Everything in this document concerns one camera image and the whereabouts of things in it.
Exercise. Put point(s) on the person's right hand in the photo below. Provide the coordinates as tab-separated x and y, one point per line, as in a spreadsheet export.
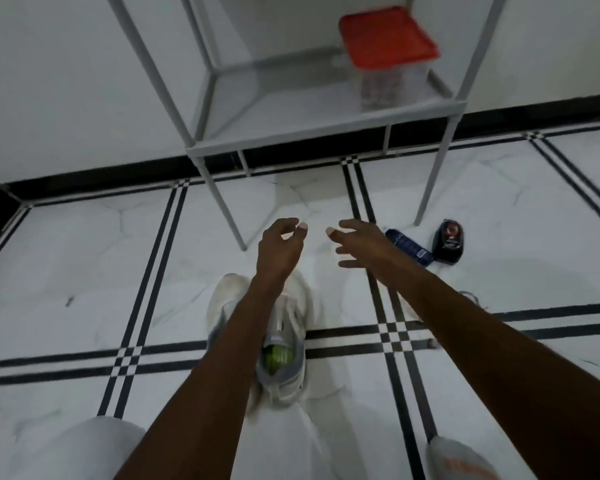
367	249

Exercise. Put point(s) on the person's left hand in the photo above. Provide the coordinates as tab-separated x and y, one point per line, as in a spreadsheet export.
277	254

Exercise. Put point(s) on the white sneaker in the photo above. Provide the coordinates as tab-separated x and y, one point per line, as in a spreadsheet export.
292	314
225	299

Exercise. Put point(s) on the white shoelace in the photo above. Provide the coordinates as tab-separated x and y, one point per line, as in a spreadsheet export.
469	296

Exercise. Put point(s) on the person's right forearm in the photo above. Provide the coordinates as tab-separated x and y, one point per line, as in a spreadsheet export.
520	384

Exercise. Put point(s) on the person's left forearm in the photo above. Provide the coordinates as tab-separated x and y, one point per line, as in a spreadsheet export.
205	394

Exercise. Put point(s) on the black shoe polish container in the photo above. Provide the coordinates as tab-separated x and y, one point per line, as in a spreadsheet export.
448	242

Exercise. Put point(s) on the grey metal shelf rack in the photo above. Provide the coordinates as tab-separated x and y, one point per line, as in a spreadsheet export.
305	119

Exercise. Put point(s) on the dark blue spray bottle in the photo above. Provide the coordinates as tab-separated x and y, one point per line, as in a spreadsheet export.
410	247

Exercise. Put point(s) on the clear box with red lid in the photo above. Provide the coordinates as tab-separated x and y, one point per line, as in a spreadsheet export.
387	39

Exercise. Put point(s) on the white sock with orange print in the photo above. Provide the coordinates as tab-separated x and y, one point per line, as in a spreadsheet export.
460	459

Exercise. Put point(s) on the white shorts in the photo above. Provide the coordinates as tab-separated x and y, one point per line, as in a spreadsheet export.
90	449

